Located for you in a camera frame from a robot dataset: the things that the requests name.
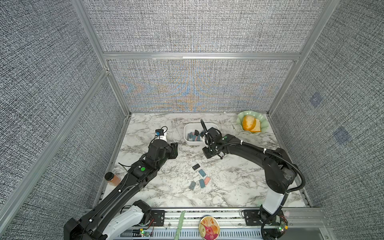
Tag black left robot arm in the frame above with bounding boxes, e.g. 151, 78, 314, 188
64, 139, 178, 240

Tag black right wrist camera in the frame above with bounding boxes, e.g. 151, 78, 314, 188
205, 127, 223, 144

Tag white storage box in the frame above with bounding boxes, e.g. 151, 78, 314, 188
183, 123, 206, 146

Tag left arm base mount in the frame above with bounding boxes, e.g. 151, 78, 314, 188
133, 200, 165, 227

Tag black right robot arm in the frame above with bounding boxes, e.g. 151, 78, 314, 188
203, 135, 306, 215

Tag orange black-capped jar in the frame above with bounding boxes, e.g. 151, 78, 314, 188
104, 172, 121, 187

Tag round colourful tin lid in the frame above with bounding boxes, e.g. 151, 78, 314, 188
199, 216, 221, 240

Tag teal eraser bottom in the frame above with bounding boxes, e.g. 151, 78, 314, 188
199, 179, 206, 189

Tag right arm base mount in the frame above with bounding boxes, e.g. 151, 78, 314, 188
241, 209, 285, 227

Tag bread pieces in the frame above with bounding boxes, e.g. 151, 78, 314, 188
242, 115, 261, 133

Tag green scalloped plate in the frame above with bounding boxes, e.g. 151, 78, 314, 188
237, 111, 270, 134

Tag green strip on rail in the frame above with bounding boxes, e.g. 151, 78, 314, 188
174, 211, 186, 240

